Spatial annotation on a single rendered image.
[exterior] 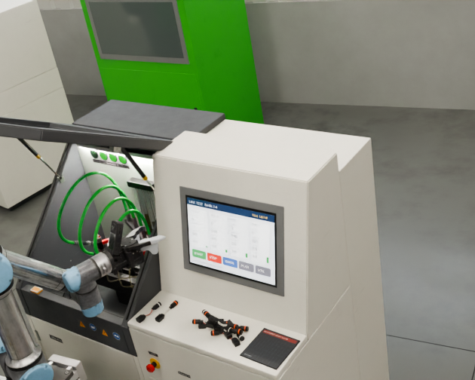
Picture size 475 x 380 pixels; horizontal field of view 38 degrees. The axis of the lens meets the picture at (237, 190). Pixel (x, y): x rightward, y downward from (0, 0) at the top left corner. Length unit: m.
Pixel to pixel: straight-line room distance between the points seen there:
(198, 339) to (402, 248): 2.27
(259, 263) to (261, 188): 0.29
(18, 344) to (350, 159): 1.33
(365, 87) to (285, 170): 4.18
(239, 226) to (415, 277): 2.04
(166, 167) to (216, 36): 3.02
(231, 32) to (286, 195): 3.50
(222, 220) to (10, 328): 0.85
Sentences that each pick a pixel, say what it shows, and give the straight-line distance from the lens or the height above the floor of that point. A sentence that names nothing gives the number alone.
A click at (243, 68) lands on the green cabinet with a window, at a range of 5.99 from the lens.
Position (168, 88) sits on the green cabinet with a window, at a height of 0.75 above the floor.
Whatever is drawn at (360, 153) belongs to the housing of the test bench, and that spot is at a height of 1.46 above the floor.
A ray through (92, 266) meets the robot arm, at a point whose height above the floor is 1.46.
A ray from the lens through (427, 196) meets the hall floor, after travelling 5.19.
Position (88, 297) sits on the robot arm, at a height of 1.37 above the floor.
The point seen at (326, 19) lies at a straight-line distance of 6.47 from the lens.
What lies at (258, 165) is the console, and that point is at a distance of 2.52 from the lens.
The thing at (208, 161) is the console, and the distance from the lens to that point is 2.61.
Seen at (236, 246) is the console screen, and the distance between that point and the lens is 2.62.
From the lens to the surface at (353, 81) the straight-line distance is 6.61.
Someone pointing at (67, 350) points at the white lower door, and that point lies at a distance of 3.37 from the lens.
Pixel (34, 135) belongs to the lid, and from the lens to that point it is 2.34.
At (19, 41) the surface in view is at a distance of 5.90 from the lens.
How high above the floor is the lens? 2.72
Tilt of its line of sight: 29 degrees down
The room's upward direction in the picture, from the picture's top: 11 degrees counter-clockwise
